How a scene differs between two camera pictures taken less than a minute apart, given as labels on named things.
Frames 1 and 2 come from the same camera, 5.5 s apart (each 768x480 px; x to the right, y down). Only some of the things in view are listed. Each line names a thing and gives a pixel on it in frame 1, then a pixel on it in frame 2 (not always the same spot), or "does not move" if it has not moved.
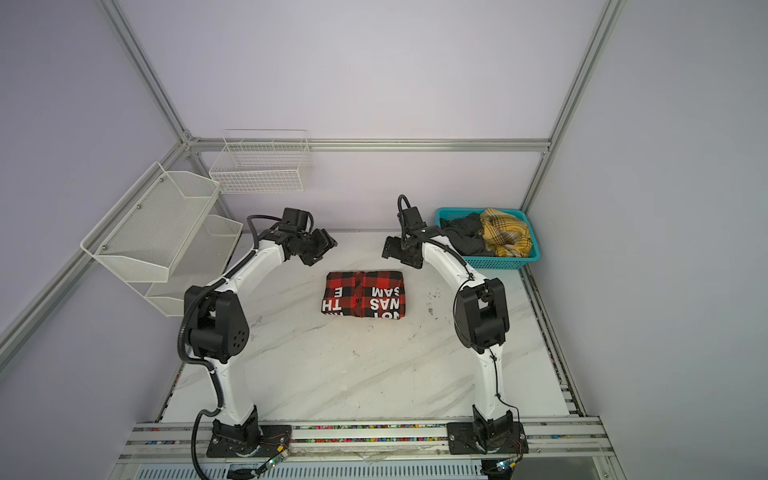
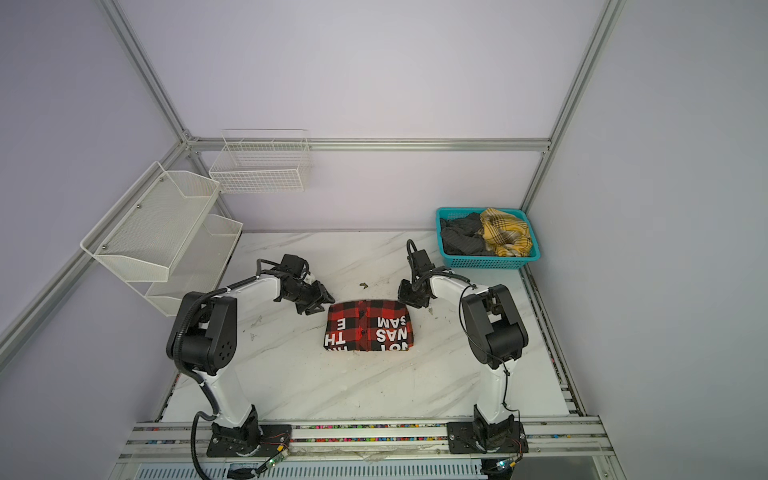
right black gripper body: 397,250 -> 409,293
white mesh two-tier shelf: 163,238 does not move
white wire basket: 256,161 does not move
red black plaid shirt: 365,294 -> 368,325
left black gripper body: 315,246 -> 307,298
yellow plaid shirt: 505,234 does not move
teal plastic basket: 495,262 does not move
